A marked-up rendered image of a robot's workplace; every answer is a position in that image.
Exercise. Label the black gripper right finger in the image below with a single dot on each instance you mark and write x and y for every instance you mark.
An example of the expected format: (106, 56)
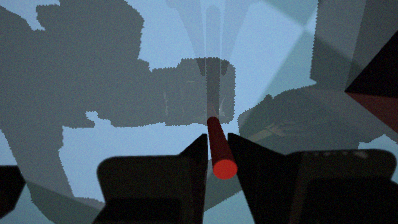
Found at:
(275, 185)

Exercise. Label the red peg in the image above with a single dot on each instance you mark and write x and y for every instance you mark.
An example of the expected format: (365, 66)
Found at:
(223, 163)

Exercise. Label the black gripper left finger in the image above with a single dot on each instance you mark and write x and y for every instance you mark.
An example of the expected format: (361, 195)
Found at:
(182, 176)

